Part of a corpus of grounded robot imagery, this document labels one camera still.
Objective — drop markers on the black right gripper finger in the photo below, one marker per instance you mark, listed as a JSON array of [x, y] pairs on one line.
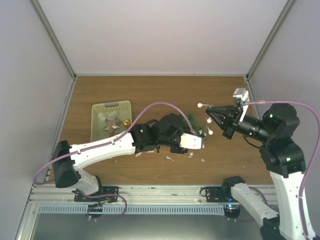
[[219, 109], [222, 120]]

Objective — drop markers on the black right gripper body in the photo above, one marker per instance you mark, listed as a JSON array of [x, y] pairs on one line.
[[228, 132]]

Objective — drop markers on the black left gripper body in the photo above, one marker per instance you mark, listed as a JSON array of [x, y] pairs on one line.
[[177, 151]]

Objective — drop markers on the small green christmas tree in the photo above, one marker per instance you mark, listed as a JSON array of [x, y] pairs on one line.
[[199, 128]]

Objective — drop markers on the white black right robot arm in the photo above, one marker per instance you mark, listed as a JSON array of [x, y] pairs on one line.
[[284, 160]]

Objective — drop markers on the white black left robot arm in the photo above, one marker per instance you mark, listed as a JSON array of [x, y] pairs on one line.
[[71, 160]]

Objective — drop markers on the gold bauble ornament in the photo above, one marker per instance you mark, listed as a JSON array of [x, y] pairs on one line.
[[126, 123]]

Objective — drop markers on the light green perforated plastic basket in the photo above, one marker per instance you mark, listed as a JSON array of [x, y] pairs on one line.
[[122, 107]]

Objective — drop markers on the silver glitter star ornament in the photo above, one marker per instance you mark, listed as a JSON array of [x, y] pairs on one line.
[[111, 126]]

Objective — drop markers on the silver mesh ribbon bow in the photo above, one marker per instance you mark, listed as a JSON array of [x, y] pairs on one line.
[[109, 116]]

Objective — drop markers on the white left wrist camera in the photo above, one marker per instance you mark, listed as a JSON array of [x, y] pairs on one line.
[[189, 141]]

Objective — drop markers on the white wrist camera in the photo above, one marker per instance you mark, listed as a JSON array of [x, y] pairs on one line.
[[241, 97], [189, 141]]

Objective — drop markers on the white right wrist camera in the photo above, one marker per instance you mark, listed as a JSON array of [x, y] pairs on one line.
[[241, 97]]

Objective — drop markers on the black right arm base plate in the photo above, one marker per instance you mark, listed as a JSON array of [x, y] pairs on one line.
[[215, 194]]

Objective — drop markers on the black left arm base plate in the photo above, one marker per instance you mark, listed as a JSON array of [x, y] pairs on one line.
[[97, 197]]

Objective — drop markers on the aluminium front mounting rail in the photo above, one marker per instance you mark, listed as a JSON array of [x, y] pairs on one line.
[[134, 194]]

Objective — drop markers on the grey slotted cable duct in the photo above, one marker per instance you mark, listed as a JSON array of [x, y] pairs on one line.
[[134, 209]]

